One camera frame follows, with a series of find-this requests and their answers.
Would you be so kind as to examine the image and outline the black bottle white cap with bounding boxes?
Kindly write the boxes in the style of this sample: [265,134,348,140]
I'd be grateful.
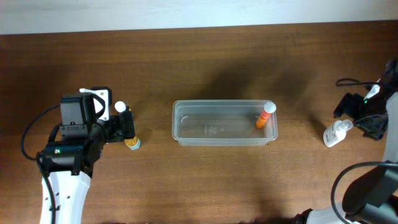
[114,101,134,124]

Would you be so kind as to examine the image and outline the white squeeze bottle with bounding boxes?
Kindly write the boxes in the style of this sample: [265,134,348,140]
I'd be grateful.
[323,119,353,147]

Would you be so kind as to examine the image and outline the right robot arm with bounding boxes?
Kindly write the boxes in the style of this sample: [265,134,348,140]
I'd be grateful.
[291,60,397,224]

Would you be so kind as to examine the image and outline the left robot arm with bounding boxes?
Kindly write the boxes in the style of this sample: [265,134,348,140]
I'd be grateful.
[36,93,136,223]

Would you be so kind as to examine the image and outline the clear plastic container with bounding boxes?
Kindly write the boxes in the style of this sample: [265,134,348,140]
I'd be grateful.
[172,100,278,147]

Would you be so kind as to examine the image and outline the gold lid small jar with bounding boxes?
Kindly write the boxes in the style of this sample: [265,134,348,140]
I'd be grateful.
[124,136,141,151]

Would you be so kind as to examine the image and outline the orange tube white cap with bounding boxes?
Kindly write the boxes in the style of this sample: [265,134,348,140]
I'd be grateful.
[255,101,276,128]

